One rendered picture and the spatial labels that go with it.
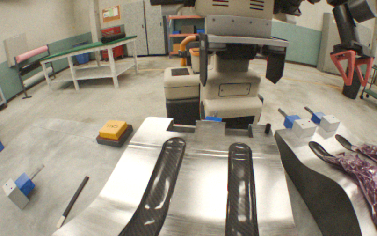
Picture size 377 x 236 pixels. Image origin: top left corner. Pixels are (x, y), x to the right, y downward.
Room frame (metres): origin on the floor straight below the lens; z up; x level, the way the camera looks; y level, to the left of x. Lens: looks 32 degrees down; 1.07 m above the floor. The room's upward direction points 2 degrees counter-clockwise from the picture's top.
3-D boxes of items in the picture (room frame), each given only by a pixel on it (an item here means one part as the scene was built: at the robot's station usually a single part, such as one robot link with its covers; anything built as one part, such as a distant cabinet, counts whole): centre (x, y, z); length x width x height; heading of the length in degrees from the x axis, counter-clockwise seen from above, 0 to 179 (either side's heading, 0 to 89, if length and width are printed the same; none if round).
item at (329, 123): (0.32, -0.38, 0.86); 0.13 x 0.05 x 0.05; 5
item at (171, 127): (0.27, 0.01, 0.87); 0.05 x 0.05 x 0.04; 78
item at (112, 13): (6.38, 2.74, 1.80); 0.90 x 0.03 x 0.60; 76
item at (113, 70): (3.55, 2.37, 0.51); 2.40 x 1.13 x 1.02; 80
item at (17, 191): (0.14, 0.39, 0.83); 0.13 x 0.05 x 0.05; 160
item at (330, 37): (4.15, -4.80, 0.98); 1.00 x 0.47 x 1.95; 76
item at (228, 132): (0.25, -0.09, 0.87); 0.05 x 0.05 x 0.04; 78
